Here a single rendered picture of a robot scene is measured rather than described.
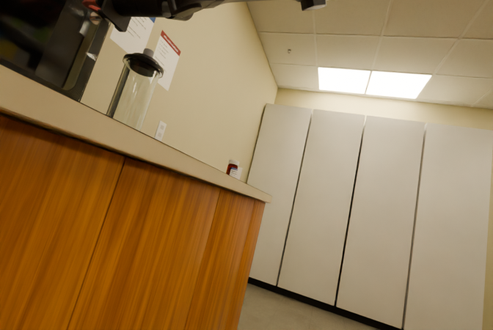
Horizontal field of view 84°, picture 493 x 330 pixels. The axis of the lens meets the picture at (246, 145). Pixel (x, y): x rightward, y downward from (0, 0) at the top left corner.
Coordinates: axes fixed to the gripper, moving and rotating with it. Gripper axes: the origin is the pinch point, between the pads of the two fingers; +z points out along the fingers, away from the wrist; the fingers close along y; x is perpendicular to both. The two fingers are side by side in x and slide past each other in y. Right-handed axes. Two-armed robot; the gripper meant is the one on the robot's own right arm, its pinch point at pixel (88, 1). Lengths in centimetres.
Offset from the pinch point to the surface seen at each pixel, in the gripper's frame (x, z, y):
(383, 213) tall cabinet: -288, -112, -13
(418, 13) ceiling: -177, -98, 142
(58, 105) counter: 15.3, -24.2, -27.2
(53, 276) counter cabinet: 5, -21, -49
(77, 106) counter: 13.1, -24.2, -26.4
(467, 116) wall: -334, -197, 126
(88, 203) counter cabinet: 3.6, -21.3, -38.5
